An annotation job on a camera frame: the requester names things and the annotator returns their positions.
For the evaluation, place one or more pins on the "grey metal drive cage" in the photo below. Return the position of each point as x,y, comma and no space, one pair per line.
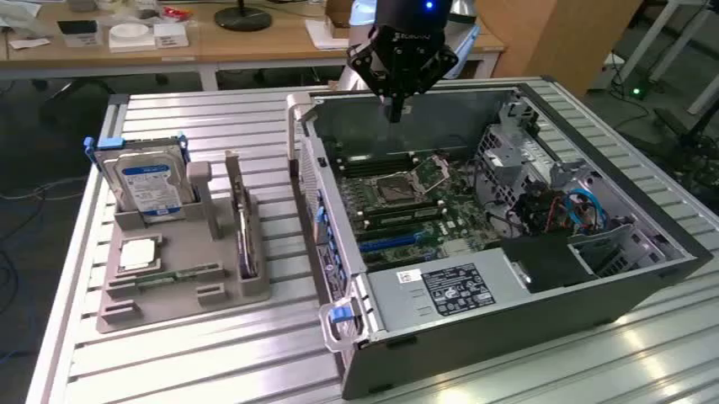
618,252

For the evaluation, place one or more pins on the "black expansion slot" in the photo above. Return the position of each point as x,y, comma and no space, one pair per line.
385,233

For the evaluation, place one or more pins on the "green RAM stick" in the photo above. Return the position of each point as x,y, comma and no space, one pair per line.
169,277

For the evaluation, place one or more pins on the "black plastic shroud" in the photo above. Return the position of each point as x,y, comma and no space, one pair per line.
545,261

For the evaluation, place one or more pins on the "wooden desk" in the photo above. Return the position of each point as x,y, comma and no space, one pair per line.
281,46

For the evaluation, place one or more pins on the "CPU socket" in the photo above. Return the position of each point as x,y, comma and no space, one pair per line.
397,187

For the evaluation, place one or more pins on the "grey printed parts rack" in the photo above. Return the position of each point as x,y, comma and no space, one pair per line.
181,252

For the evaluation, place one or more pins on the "black-labelled RAM stick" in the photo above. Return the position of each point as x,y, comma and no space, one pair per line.
405,215

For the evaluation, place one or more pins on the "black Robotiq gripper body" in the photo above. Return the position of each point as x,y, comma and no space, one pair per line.
413,25

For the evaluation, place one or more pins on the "grey power supply unit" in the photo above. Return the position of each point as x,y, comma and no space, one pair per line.
405,303

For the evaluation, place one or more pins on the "green graphics card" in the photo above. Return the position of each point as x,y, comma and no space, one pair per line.
247,235

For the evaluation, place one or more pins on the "small plain white box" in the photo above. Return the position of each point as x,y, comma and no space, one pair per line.
169,35

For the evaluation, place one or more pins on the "white table frame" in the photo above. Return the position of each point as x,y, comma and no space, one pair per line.
652,33

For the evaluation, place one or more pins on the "white paper note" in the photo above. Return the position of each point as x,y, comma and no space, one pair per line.
29,43

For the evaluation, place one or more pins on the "metal socket cover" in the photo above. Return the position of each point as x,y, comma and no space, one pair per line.
433,168

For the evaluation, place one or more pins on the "green motherboard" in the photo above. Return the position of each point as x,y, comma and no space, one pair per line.
450,227

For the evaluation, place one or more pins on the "silver CPU chip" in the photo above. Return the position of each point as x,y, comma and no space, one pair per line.
138,254

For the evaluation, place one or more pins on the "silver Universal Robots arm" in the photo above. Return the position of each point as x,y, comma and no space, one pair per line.
351,78

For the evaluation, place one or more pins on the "green lit power switch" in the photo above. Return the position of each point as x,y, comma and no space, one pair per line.
637,90

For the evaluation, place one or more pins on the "open black PC case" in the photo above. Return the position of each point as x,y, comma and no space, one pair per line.
506,336

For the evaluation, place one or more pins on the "hard disk with blue caddy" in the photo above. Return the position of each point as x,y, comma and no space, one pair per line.
146,185

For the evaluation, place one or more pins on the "brown cardboard box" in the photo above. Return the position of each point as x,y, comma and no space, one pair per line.
337,8

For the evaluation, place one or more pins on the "white box with black top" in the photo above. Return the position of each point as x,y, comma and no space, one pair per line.
82,40

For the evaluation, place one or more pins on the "black office chair base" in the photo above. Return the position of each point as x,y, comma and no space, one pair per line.
73,90

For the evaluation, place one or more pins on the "perforated metal disk bay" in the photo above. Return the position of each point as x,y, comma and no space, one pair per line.
506,168

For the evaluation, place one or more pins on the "red packet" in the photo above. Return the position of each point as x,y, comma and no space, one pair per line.
177,14

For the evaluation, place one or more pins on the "white box with round dish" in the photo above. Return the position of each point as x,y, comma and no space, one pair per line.
133,42

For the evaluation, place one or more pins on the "blue expansion slot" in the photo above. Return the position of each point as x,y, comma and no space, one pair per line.
387,243

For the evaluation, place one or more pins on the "black round lamp base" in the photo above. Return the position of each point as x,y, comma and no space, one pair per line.
242,19

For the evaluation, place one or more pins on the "white paper stack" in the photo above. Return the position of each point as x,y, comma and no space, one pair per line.
323,35

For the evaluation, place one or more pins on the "wooden cabinet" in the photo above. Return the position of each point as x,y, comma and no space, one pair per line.
562,42

